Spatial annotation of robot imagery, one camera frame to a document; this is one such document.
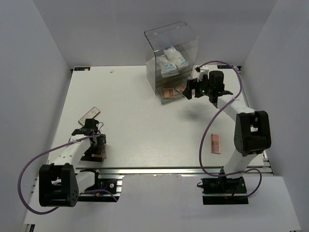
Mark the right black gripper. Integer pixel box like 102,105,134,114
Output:
183,74,213,100

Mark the colourful eyeshadow palette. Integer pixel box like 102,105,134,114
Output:
100,145,107,161

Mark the square blush compact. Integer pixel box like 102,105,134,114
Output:
163,88,176,99

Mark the white wipes pack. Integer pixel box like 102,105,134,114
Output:
163,46,188,69
156,55,177,77

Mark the clear acrylic drawer organizer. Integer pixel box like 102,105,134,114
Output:
144,21,199,104

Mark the long pink blush palette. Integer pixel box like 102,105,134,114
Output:
211,134,221,154

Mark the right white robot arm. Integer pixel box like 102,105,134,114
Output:
183,71,271,193

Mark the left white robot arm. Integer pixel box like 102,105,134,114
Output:
39,119,106,207

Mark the right blue table label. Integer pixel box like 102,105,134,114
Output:
217,65,234,69

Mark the blue table label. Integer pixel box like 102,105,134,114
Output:
73,67,91,72
217,65,234,69

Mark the left blue table label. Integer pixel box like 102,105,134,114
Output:
73,67,91,72

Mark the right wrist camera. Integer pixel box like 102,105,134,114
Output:
195,65,209,82

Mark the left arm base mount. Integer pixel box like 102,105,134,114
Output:
76,169,123,203

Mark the aluminium table rail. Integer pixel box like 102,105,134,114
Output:
44,166,273,176

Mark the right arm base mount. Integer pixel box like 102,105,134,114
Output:
197,177,249,205

